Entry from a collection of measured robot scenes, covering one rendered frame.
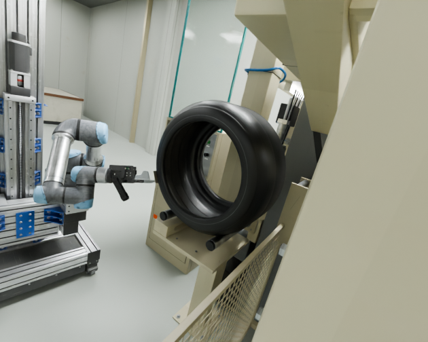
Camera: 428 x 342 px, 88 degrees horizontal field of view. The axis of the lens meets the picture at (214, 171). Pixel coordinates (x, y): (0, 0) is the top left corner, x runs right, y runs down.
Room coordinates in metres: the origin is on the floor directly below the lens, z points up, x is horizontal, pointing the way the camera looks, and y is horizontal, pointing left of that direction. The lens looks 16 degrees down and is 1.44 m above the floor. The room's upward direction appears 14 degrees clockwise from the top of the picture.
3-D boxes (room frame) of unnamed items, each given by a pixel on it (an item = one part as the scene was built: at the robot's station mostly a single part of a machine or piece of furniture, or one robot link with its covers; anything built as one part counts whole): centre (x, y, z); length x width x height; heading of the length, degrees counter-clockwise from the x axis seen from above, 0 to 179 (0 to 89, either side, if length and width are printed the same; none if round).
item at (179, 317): (1.25, -0.14, 0.01); 0.27 x 0.27 x 0.02; 59
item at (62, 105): (6.42, 5.47, 0.41); 2.16 x 1.75 x 0.81; 51
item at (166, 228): (1.10, 0.09, 0.84); 0.36 x 0.09 x 0.06; 149
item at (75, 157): (1.41, 0.95, 0.88); 0.13 x 0.12 x 0.14; 118
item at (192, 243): (1.02, -0.03, 0.80); 0.37 x 0.36 x 0.02; 59
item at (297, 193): (1.02, -0.47, 1.05); 0.20 x 0.15 x 0.30; 149
